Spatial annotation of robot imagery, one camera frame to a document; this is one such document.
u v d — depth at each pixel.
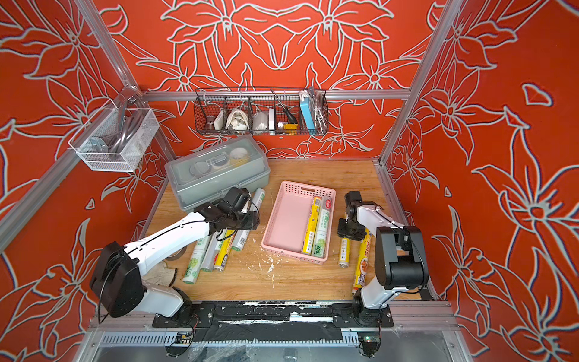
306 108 0.83
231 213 0.64
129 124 0.68
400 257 0.46
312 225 0.92
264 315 0.74
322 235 0.88
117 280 0.41
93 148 0.70
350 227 0.78
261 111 0.95
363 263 0.81
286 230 0.92
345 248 0.85
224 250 0.85
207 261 0.82
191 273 0.78
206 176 0.88
